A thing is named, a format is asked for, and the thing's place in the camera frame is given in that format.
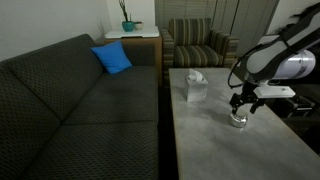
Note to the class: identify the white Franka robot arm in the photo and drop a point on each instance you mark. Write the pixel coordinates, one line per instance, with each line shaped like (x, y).
(283, 53)

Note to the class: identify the white tissue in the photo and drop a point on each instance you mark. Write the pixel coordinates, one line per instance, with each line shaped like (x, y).
(195, 76)

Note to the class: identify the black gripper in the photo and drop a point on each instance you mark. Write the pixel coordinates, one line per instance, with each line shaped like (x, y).
(249, 92)

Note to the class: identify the white board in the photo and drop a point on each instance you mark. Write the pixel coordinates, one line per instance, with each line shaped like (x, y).
(133, 33)

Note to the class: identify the teal pot with plant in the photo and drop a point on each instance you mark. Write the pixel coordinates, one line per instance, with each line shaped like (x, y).
(128, 26)

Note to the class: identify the striped armchair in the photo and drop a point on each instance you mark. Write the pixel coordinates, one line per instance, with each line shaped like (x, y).
(196, 50)

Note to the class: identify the small white pot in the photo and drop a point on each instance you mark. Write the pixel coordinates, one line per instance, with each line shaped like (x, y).
(138, 25)

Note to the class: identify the grey tissue box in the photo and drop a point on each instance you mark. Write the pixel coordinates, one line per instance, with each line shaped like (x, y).
(196, 91)

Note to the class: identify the blue cushion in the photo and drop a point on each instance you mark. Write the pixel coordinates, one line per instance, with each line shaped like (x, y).
(111, 58)

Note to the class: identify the black equipment box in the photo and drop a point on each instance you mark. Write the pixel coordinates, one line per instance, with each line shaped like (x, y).
(295, 105)

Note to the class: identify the dark grey sofa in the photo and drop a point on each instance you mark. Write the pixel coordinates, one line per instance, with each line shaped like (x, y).
(83, 116)

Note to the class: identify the silver candle jar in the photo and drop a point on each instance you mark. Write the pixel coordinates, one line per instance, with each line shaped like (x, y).
(238, 123)

